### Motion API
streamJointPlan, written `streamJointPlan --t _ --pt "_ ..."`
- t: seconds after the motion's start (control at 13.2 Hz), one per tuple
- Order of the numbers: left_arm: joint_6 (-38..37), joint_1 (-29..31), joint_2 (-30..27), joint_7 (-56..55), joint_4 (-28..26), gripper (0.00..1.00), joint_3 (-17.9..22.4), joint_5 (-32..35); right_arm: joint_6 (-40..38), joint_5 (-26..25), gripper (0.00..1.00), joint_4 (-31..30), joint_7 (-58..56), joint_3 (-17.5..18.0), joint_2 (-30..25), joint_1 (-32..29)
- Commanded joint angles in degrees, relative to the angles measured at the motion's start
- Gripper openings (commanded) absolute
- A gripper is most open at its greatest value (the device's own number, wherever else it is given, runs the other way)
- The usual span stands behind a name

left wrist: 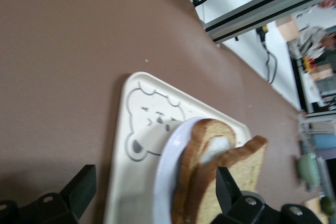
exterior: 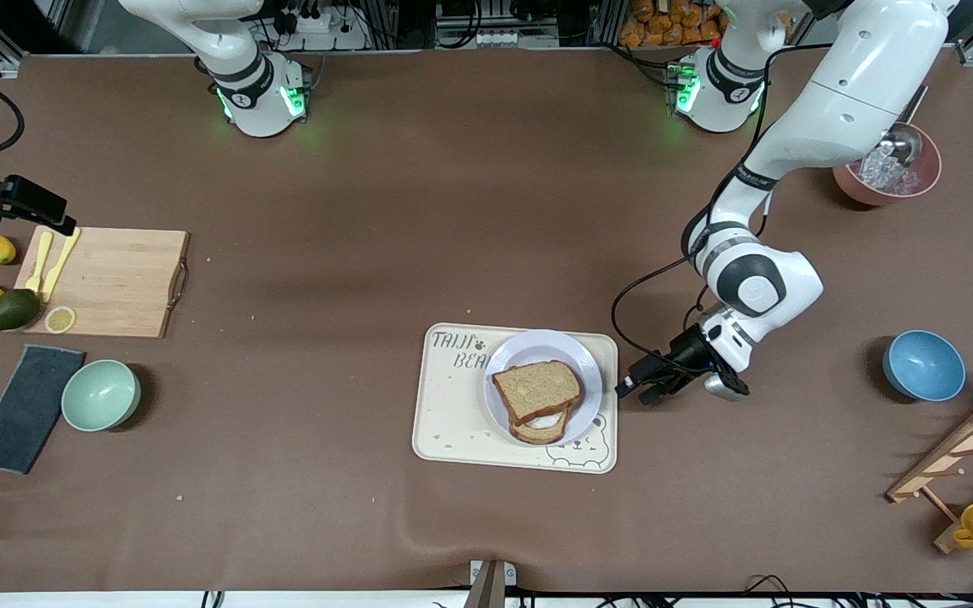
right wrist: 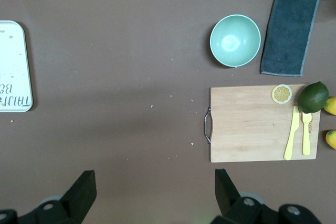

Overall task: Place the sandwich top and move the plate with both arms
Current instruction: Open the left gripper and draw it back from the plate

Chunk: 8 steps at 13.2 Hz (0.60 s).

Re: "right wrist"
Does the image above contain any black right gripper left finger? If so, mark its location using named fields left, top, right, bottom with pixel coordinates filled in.
left=0, top=170, right=97, bottom=224

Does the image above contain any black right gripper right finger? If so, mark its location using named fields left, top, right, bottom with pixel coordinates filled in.
left=212, top=168, right=322, bottom=224

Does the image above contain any yellow plastic knife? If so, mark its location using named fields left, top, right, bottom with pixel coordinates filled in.
left=283, top=105, right=300, bottom=161

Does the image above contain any yellow plastic fork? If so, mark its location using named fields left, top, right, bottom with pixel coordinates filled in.
left=301, top=112, right=313, bottom=156

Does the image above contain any lemon slice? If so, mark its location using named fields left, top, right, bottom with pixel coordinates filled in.
left=271, top=84, right=292, bottom=105

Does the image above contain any yellow lemon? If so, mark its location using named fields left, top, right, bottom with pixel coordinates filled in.
left=325, top=130, right=336, bottom=149
left=322, top=96, right=336, bottom=116

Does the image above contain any dark green lime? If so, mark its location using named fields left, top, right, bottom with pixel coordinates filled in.
left=297, top=81, right=330, bottom=114

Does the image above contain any cream bear-print tray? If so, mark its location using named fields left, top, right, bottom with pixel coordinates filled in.
left=0, top=20, right=34, bottom=113

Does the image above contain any mint green bowl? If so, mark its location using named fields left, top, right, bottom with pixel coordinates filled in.
left=209, top=14, right=261, bottom=68

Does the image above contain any dark grey cloth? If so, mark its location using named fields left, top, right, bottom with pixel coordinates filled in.
left=260, top=0, right=323, bottom=77

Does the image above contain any wooden cutting board, metal handle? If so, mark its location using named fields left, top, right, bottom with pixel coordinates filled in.
left=203, top=84, right=321, bottom=163

